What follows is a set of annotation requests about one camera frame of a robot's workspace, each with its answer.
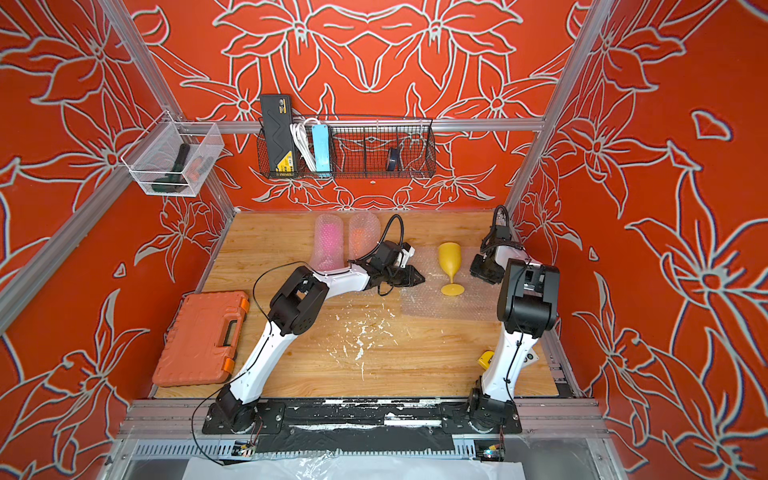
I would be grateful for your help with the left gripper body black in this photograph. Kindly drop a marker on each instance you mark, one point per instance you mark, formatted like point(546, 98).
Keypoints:
point(391, 276)

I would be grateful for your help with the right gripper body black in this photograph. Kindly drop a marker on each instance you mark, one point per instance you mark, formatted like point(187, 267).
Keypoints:
point(486, 270)

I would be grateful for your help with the bubble wrap sheet clear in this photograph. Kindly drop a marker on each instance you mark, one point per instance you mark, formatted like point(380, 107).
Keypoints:
point(477, 303)

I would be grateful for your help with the yellow plastic wine glass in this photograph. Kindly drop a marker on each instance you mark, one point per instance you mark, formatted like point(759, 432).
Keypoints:
point(450, 261)

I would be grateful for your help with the orange glass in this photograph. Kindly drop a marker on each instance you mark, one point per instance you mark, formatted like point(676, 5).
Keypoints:
point(364, 231)

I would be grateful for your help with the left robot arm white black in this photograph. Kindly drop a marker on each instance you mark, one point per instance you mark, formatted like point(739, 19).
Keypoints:
point(294, 309)

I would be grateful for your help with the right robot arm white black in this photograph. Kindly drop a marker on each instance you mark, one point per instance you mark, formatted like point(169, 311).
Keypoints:
point(526, 308)

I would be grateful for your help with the pink glass in bubble wrap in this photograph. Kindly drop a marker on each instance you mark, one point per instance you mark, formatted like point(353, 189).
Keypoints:
point(328, 247)

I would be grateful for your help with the yellow tape measure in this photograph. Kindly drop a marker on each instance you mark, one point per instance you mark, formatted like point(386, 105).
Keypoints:
point(484, 361)

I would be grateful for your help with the white button control box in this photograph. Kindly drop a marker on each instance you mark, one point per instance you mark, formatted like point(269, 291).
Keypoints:
point(530, 358)

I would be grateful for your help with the small dark object in basket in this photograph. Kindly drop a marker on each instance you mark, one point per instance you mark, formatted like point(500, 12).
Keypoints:
point(393, 162)

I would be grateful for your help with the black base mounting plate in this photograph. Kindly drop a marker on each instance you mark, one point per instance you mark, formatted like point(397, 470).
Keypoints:
point(449, 415)

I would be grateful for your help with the light blue power bank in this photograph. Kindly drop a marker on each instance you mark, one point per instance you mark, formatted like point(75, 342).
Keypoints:
point(321, 144)

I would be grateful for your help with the black box in basket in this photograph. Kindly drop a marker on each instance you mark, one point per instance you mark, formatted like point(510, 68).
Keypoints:
point(277, 120)

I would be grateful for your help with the orange plastic tool case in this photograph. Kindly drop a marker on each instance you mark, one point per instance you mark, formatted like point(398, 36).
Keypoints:
point(201, 344)

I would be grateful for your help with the dark green tool in bin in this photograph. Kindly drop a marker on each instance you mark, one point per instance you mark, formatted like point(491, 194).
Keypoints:
point(172, 182)

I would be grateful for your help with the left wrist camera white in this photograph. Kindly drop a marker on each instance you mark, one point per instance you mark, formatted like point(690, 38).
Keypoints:
point(406, 253)

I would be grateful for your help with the black wire wall basket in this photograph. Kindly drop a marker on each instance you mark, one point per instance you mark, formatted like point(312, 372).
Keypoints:
point(359, 148)

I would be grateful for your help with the clear acrylic wall bin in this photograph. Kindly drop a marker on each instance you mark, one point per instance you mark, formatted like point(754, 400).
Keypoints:
point(152, 153)

